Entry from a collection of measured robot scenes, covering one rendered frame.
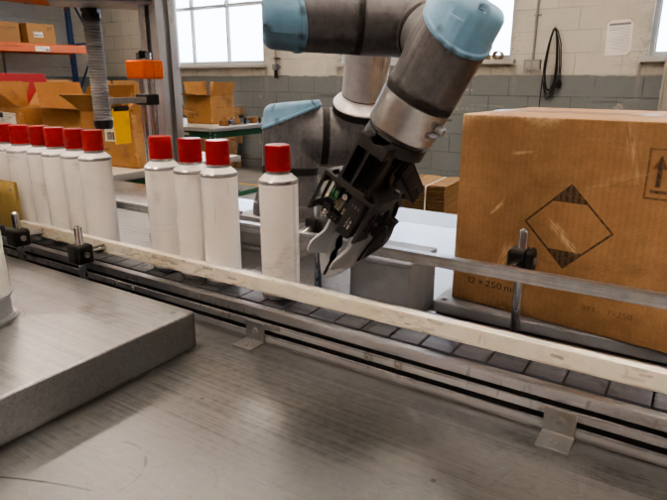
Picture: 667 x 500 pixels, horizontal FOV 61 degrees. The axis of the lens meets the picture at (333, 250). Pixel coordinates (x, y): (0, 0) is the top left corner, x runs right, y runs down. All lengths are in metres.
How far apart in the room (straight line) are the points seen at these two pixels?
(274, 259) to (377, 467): 0.32
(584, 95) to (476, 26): 5.46
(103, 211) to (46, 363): 0.41
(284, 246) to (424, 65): 0.30
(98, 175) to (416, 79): 0.61
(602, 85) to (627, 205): 5.25
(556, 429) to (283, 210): 0.40
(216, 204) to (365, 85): 0.43
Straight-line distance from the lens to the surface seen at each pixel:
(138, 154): 2.70
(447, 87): 0.58
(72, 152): 1.07
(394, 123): 0.59
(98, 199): 1.03
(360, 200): 0.61
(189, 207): 0.84
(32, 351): 0.71
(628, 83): 5.96
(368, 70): 1.09
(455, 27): 0.57
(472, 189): 0.82
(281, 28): 0.65
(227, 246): 0.82
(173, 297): 0.87
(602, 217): 0.77
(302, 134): 1.13
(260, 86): 7.80
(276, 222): 0.73
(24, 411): 0.65
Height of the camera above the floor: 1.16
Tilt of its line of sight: 17 degrees down
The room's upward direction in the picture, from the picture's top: straight up
